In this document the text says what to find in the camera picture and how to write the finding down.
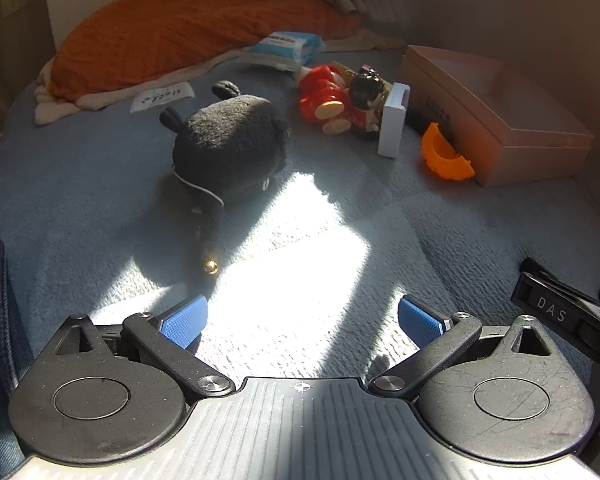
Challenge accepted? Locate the black plush toy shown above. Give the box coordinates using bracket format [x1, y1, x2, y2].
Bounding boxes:
[159, 80, 292, 277]

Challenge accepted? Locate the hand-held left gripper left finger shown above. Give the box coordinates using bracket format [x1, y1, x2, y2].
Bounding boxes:
[41, 295, 235, 404]

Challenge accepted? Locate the orange pumpkin toy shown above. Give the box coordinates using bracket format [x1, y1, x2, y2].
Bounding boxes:
[421, 122, 476, 182]

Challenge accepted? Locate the beige towel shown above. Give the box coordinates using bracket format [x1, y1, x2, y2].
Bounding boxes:
[34, 30, 406, 127]

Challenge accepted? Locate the pink cardboard box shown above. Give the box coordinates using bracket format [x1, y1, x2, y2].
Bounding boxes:
[400, 45, 595, 189]

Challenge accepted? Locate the red doll figure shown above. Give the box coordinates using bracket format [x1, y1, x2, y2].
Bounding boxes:
[299, 64, 361, 135]

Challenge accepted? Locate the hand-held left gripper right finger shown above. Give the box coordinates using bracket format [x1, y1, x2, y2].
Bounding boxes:
[368, 297, 556, 402]

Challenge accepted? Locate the white fabric label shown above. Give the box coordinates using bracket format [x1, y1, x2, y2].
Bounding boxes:
[130, 81, 195, 115]

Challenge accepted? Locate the orange textured pillow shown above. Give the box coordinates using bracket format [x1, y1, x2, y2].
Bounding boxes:
[47, 0, 366, 103]

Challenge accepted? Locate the blue tissue packet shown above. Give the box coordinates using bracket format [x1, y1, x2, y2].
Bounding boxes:
[250, 31, 326, 73]

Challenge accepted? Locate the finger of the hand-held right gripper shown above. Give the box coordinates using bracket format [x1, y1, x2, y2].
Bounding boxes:
[511, 257, 600, 361]

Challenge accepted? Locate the white battery charger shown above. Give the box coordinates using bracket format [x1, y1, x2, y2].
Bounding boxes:
[377, 81, 411, 158]

